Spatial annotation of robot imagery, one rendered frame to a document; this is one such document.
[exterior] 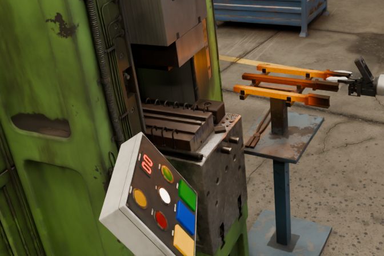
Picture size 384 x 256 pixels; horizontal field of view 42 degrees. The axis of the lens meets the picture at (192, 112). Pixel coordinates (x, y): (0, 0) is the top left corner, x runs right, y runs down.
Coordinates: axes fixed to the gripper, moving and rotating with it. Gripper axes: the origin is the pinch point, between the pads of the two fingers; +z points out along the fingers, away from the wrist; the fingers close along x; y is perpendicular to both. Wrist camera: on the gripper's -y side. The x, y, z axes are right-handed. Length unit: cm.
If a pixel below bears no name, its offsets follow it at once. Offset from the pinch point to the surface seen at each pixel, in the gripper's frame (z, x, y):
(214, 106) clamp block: 34, -45, -2
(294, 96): 7.5, -25.5, -0.7
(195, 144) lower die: 31, -68, 2
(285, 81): 16.0, -13.4, -0.8
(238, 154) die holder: 26, -44, 21
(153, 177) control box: 16, -112, -17
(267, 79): 24.5, -13.5, -0.8
